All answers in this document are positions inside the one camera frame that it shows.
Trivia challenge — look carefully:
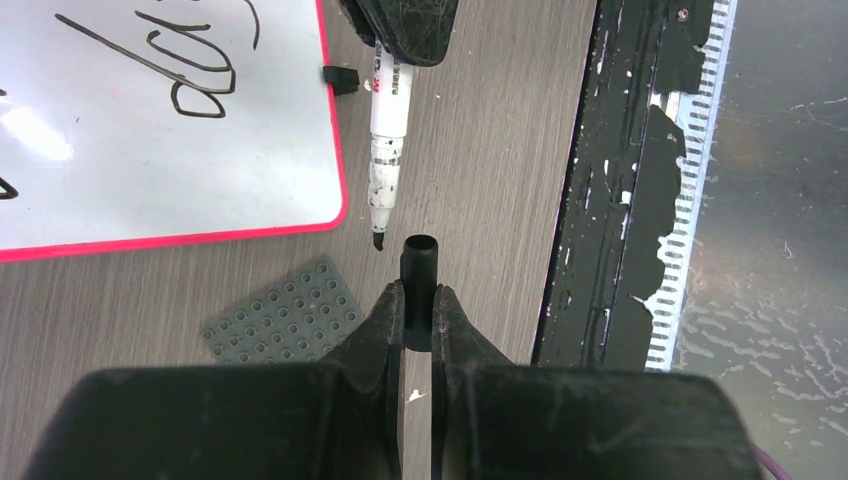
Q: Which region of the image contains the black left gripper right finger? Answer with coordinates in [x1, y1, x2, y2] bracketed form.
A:
[431, 286, 761, 479]

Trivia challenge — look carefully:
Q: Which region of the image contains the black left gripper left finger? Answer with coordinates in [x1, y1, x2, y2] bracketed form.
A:
[24, 282, 405, 479]

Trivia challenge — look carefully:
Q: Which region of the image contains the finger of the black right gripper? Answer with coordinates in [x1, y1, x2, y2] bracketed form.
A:
[339, 0, 459, 67]

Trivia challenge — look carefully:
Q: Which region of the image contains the white marker pen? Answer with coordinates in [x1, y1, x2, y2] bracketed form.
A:
[367, 40, 414, 251]

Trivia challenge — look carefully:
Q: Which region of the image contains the black marker cap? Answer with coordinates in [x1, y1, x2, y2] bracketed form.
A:
[400, 234, 438, 353]

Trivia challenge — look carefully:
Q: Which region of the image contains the white board with pink frame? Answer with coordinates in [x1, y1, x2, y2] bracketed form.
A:
[1, 1, 348, 262]

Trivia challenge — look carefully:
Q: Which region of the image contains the grey studded base plate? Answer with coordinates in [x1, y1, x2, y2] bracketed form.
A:
[199, 256, 364, 365]

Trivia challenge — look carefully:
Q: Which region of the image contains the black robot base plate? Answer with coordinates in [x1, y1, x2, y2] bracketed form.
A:
[531, 1, 715, 371]

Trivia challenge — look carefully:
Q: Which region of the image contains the aluminium frame rail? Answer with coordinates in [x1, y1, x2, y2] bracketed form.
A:
[644, 1, 738, 372]

